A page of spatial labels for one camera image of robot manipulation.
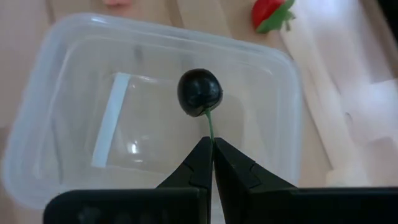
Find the black cherry with green stem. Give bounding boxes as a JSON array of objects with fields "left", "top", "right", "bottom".
[{"left": 177, "top": 68, "right": 224, "bottom": 144}]

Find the clear plastic tupperware container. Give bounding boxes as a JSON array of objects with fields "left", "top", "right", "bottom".
[{"left": 0, "top": 12, "right": 304, "bottom": 211}]

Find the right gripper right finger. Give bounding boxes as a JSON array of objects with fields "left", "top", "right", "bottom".
[{"left": 213, "top": 137, "right": 398, "bottom": 224}]

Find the red toy strawberry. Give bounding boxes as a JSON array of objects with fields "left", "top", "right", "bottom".
[{"left": 251, "top": 0, "right": 296, "bottom": 34}]

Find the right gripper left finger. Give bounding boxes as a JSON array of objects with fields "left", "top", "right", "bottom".
[{"left": 42, "top": 136, "right": 214, "bottom": 224}]

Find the pink toy produce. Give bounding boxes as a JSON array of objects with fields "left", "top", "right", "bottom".
[{"left": 102, "top": 0, "right": 133, "bottom": 9}]

